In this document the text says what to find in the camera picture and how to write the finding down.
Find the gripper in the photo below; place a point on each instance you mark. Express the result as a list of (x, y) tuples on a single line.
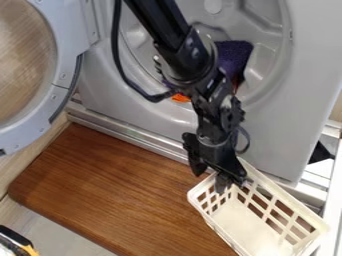
[(218, 153)]

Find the white laundry basket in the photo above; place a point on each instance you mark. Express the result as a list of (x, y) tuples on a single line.
[(249, 230)]

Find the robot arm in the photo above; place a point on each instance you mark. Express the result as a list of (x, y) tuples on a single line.
[(178, 36)]

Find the washing machine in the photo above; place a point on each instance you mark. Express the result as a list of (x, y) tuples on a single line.
[(285, 100)]

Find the orange cloth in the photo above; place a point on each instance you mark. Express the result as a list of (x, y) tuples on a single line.
[(180, 98)]

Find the purple cloth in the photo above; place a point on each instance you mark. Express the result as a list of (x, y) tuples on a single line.
[(234, 55)]

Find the yellow and black tool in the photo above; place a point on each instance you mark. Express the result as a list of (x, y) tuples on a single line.
[(15, 245)]

